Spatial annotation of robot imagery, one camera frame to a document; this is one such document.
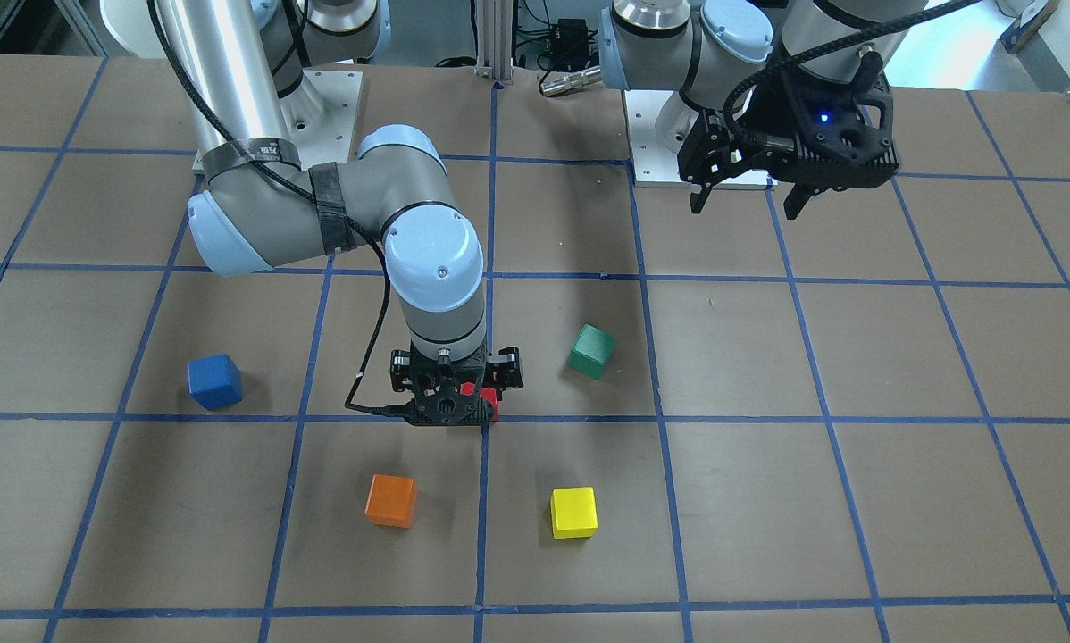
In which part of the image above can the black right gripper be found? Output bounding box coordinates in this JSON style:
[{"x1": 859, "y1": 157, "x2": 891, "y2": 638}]
[{"x1": 389, "y1": 347, "x2": 524, "y2": 397}]

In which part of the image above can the silver metal connector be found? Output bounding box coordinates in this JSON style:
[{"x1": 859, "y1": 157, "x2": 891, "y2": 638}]
[{"x1": 539, "y1": 65, "x2": 603, "y2": 98}]

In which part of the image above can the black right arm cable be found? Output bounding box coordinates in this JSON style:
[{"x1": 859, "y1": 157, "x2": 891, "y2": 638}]
[{"x1": 146, "y1": 0, "x2": 411, "y2": 417}]

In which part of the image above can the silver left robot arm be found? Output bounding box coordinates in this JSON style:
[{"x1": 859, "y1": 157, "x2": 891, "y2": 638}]
[{"x1": 598, "y1": 1, "x2": 924, "y2": 220}]

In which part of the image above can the yellow wooden block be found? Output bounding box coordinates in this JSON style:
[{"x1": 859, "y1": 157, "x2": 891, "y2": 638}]
[{"x1": 548, "y1": 486, "x2": 599, "y2": 539}]

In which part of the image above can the aluminium frame post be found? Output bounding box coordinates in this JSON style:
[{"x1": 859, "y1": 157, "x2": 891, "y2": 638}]
[{"x1": 473, "y1": 1, "x2": 515, "y2": 85}]

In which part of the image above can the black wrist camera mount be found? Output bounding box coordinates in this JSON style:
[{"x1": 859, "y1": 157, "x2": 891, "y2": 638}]
[
  {"x1": 406, "y1": 383, "x2": 491, "y2": 427},
  {"x1": 740, "y1": 50, "x2": 901, "y2": 199}
]

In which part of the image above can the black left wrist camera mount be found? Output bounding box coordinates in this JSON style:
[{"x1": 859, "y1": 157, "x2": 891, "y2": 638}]
[{"x1": 740, "y1": 50, "x2": 901, "y2": 199}]

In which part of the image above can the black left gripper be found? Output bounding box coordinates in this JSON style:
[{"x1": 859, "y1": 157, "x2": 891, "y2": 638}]
[{"x1": 677, "y1": 110, "x2": 820, "y2": 221}]

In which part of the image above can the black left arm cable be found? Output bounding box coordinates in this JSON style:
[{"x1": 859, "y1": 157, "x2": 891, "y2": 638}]
[{"x1": 721, "y1": 0, "x2": 982, "y2": 148}]

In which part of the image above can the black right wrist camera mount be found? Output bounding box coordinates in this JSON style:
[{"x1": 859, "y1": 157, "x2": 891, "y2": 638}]
[{"x1": 406, "y1": 383, "x2": 491, "y2": 427}]

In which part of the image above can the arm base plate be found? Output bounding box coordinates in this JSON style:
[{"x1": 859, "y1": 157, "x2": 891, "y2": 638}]
[
  {"x1": 623, "y1": 89, "x2": 773, "y2": 189},
  {"x1": 192, "y1": 70, "x2": 364, "y2": 180}
]

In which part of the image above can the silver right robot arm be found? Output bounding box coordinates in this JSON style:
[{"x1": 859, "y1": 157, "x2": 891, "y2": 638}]
[{"x1": 146, "y1": 1, "x2": 524, "y2": 395}]

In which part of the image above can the blue wooden block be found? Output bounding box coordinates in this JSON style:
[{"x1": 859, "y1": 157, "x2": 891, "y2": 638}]
[{"x1": 187, "y1": 354, "x2": 244, "y2": 411}]

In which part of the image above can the green wooden block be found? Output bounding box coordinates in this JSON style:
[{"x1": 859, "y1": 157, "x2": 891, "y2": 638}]
[{"x1": 567, "y1": 324, "x2": 617, "y2": 380}]

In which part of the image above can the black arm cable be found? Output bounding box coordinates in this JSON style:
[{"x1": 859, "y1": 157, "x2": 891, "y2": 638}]
[
  {"x1": 721, "y1": 0, "x2": 982, "y2": 148},
  {"x1": 146, "y1": 0, "x2": 411, "y2": 417}
]

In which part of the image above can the red wooden block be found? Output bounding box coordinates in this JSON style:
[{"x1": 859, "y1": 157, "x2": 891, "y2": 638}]
[{"x1": 460, "y1": 382, "x2": 499, "y2": 422}]

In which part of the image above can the orange wooden block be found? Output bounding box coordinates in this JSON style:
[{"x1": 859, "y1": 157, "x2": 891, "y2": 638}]
[{"x1": 364, "y1": 473, "x2": 418, "y2": 529}]

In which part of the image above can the black electronics box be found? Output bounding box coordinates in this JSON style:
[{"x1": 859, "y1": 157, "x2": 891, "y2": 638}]
[{"x1": 548, "y1": 18, "x2": 589, "y2": 57}]

